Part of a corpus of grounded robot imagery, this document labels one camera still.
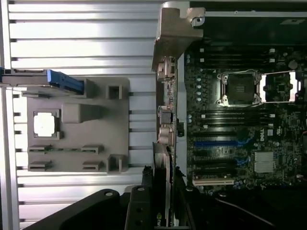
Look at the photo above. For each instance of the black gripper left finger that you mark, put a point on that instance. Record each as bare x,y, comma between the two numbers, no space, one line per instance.
140,210

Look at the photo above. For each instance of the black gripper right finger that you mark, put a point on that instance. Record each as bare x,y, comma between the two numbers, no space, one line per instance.
184,210

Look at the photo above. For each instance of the white expansion slot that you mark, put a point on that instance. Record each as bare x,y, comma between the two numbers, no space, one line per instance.
213,182

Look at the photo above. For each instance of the short black expansion slot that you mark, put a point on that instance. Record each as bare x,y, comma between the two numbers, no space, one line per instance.
201,152

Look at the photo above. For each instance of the blue expansion slot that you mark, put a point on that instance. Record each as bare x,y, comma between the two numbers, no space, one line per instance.
216,143

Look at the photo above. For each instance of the grey parts rack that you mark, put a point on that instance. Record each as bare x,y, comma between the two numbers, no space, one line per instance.
96,134

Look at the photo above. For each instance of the silver finned chipset heatsink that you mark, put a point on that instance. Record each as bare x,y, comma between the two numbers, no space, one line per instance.
265,161

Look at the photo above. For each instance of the green RAM stick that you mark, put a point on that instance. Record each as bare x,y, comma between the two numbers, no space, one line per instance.
67,150

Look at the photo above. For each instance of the black RAM slot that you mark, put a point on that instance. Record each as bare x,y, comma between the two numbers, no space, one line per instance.
235,55
235,65
237,111
237,125
237,121
235,60
235,50
237,116

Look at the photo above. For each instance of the green motherboard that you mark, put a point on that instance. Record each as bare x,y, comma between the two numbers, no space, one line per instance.
263,134

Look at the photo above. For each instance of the silver CPU chip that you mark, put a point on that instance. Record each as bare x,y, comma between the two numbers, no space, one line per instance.
44,125

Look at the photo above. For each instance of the silver CPU socket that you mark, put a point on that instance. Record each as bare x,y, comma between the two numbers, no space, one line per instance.
239,88

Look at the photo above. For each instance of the silver socket cover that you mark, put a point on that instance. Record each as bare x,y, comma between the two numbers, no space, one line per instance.
292,81

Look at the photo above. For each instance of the black open PC case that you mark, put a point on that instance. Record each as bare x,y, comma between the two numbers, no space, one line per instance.
172,31

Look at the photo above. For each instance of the round coin battery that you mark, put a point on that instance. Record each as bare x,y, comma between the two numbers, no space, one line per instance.
292,63

